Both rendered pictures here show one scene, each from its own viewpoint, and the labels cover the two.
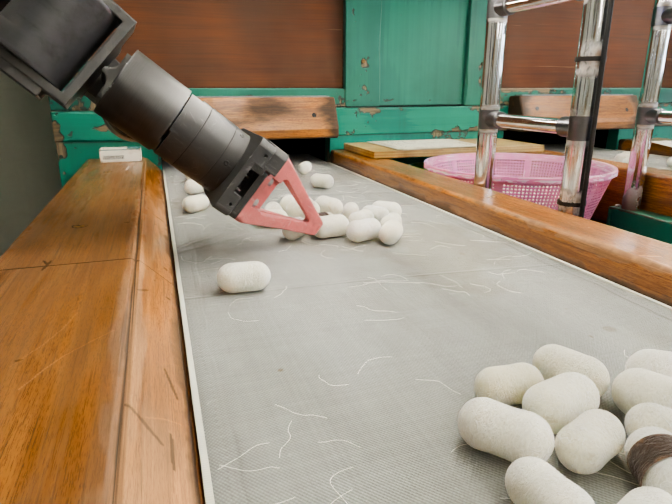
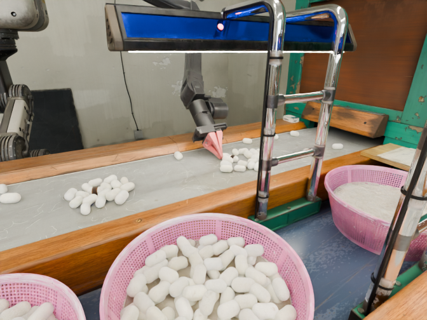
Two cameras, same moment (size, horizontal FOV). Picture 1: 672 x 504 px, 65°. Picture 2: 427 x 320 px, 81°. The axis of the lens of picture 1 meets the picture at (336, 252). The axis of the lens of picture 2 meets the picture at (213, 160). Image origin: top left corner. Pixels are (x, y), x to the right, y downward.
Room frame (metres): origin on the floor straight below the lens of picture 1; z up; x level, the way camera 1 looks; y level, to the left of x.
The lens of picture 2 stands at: (0.32, -0.64, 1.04)
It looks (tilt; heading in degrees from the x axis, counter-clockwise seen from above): 23 degrees down; 80
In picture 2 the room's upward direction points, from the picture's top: straight up
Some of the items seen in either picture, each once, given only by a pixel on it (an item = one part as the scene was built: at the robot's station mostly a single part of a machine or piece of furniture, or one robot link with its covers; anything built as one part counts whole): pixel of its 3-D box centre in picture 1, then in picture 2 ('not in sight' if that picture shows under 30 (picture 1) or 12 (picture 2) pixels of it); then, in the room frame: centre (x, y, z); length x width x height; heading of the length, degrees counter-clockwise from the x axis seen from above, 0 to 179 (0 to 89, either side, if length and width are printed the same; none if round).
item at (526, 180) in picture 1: (512, 195); (386, 209); (0.78, -0.26, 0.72); 0.27 x 0.27 x 0.10
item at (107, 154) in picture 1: (121, 154); (290, 119); (0.85, 0.34, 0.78); 0.06 x 0.04 x 0.02; 108
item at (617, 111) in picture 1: (576, 112); not in sight; (1.14, -0.50, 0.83); 0.30 x 0.06 x 0.07; 108
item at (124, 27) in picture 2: not in sight; (255, 33); (0.53, -0.05, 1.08); 0.62 x 0.08 x 0.07; 18
